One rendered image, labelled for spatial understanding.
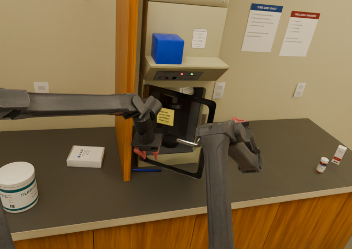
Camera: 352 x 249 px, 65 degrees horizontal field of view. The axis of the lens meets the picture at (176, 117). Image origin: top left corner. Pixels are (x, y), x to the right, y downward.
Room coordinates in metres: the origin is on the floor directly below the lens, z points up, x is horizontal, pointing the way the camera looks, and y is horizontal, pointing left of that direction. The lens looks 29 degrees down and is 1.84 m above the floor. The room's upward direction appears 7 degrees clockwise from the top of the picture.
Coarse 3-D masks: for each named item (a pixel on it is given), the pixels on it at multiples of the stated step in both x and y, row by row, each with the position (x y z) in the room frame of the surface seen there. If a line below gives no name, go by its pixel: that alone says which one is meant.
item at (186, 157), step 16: (160, 96) 1.05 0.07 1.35; (176, 96) 1.03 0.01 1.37; (192, 96) 1.01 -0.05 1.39; (176, 112) 1.03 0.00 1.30; (192, 112) 1.01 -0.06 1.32; (208, 112) 0.99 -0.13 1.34; (160, 128) 1.04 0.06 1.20; (176, 128) 1.02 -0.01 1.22; (192, 128) 1.00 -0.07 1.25; (176, 144) 1.02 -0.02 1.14; (144, 160) 1.06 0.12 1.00; (160, 160) 1.04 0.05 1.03; (176, 160) 1.02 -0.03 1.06; (192, 160) 1.00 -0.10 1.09; (192, 176) 0.99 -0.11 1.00
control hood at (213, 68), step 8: (184, 56) 1.13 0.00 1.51; (152, 64) 0.97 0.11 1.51; (160, 64) 0.98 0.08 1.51; (168, 64) 1.00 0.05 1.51; (176, 64) 1.01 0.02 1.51; (184, 64) 1.02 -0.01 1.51; (192, 64) 1.03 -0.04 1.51; (200, 64) 1.05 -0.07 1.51; (208, 64) 1.06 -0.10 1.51; (216, 64) 1.07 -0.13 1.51; (224, 64) 1.09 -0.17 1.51; (144, 72) 1.07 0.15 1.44; (152, 72) 1.00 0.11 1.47; (208, 72) 1.07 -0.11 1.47; (216, 72) 1.09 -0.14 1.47; (224, 72) 1.10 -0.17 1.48; (152, 80) 1.06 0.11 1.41; (160, 80) 1.07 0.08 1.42; (168, 80) 1.08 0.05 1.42; (200, 80) 1.13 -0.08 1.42; (208, 80) 1.14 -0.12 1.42; (216, 80) 1.15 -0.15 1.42
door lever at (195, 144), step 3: (177, 138) 0.98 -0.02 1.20; (180, 138) 0.98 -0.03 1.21; (198, 138) 0.99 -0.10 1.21; (177, 141) 0.97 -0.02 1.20; (180, 141) 0.96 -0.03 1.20; (183, 141) 0.96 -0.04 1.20; (186, 141) 0.96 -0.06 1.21; (189, 141) 0.96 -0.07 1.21; (198, 141) 0.97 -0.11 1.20; (186, 144) 0.96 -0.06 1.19; (189, 144) 0.95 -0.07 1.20; (192, 144) 0.95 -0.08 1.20; (195, 144) 0.95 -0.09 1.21; (195, 147) 0.94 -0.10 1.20
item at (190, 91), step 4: (168, 88) 1.16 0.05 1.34; (172, 88) 1.16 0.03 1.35; (176, 88) 1.16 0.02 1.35; (180, 88) 1.16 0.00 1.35; (184, 88) 1.17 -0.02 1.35; (188, 88) 1.18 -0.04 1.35; (192, 88) 1.21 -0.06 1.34; (180, 92) 1.15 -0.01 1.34; (184, 92) 1.16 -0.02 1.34; (188, 92) 1.17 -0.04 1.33; (192, 92) 1.20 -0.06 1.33
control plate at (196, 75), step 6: (162, 72) 1.01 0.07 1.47; (168, 72) 1.02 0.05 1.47; (174, 72) 1.03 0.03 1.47; (180, 72) 1.04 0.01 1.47; (186, 72) 1.04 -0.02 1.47; (192, 72) 1.05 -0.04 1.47; (198, 72) 1.06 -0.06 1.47; (156, 78) 1.05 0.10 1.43; (162, 78) 1.06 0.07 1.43; (168, 78) 1.07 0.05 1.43; (180, 78) 1.08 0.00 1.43
